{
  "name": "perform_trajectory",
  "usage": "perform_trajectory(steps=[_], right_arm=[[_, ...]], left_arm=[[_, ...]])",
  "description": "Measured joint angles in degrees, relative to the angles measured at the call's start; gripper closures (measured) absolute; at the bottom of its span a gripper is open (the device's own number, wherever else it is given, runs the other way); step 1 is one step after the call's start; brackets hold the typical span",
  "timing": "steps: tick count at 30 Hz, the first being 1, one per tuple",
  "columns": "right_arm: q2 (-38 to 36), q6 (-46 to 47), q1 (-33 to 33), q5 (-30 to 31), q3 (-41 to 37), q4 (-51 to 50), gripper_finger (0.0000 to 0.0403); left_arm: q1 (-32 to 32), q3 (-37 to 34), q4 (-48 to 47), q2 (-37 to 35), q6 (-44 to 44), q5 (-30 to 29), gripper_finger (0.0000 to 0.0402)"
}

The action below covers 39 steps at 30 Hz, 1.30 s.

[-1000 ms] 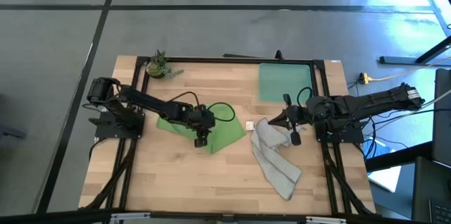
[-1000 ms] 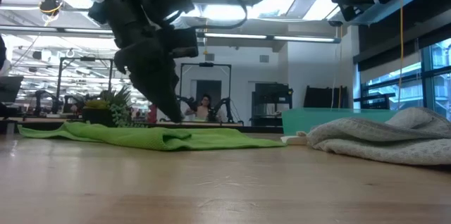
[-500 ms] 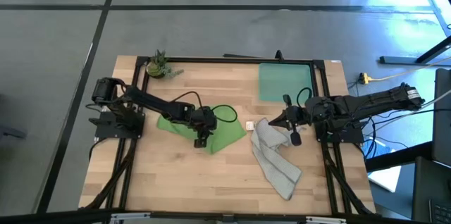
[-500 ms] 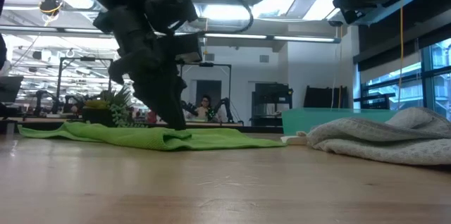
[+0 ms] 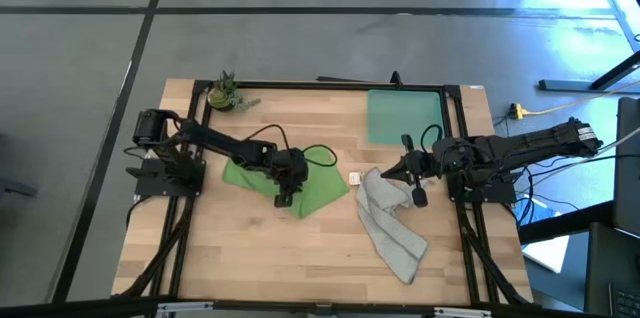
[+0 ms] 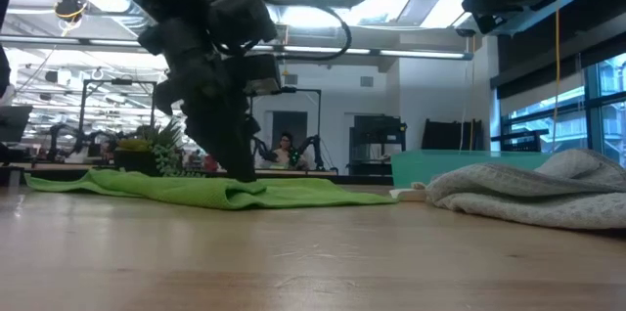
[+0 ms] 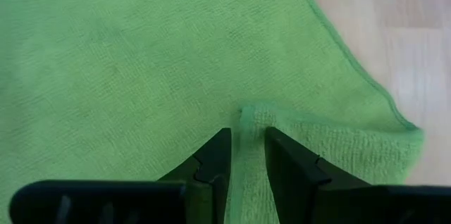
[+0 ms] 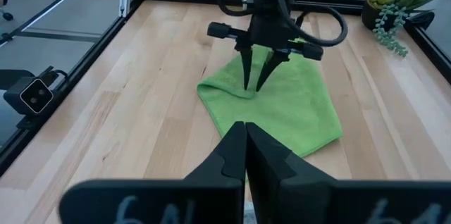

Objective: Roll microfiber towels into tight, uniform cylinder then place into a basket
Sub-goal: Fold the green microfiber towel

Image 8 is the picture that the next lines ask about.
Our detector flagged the black camera cable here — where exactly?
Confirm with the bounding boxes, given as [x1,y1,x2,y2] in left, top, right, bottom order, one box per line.
[38,66,70,88]

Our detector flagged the potted succulent plant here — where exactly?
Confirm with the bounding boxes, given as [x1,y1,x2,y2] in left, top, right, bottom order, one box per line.
[361,0,448,58]

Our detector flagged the black chair base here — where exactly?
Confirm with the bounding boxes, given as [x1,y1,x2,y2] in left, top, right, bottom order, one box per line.
[0,0,15,22]

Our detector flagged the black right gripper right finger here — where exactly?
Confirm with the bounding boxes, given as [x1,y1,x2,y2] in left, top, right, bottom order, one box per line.
[245,122,451,224]

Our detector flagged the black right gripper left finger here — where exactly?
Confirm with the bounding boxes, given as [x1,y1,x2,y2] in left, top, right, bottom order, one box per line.
[58,120,247,224]

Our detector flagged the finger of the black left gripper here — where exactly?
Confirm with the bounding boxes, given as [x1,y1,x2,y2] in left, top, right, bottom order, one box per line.
[235,42,254,92]
[256,50,290,93]

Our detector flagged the green microfiber towel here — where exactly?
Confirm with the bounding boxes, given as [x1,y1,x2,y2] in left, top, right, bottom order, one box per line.
[196,39,345,158]

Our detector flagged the black table-level camera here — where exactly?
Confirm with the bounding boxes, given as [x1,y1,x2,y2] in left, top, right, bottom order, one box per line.
[3,76,56,116]

